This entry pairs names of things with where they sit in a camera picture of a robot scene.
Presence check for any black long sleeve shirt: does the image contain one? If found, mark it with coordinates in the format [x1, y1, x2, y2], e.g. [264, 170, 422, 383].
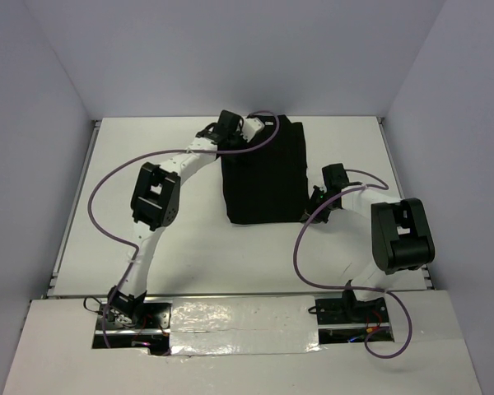
[221, 114, 309, 225]

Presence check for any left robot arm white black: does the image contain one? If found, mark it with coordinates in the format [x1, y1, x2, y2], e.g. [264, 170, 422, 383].
[109, 110, 264, 328]

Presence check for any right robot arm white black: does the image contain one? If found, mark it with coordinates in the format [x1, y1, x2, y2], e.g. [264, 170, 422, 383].
[293, 163, 436, 322]

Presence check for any silver foil sheet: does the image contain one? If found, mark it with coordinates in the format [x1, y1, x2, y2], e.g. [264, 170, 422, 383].
[170, 295, 319, 356]

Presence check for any white foam board front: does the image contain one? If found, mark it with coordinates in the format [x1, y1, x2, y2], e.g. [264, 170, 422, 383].
[4, 290, 481, 394]

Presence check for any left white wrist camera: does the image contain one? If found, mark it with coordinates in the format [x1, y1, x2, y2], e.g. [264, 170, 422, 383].
[240, 118, 265, 142]

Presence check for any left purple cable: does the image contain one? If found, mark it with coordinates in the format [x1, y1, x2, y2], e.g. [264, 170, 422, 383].
[87, 109, 281, 349]

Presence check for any purple cable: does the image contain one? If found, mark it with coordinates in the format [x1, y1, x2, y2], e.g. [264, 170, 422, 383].
[87, 109, 281, 349]
[292, 168, 415, 360]

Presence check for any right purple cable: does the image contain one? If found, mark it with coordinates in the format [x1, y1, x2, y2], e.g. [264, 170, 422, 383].
[292, 168, 415, 360]

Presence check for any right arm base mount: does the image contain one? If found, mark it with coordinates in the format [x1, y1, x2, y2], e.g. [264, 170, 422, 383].
[308, 282, 389, 328]

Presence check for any aluminium rail right edge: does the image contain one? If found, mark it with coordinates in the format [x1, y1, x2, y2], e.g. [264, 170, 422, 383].
[376, 116, 433, 289]

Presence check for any aluminium rail edge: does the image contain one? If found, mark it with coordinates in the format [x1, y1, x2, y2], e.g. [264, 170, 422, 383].
[376, 116, 433, 289]
[42, 120, 102, 299]

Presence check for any aluminium rail left edge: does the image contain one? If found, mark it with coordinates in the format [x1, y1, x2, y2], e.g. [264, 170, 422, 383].
[42, 120, 102, 299]

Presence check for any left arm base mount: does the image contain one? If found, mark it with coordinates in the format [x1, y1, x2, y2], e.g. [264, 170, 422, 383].
[82, 296, 172, 356]

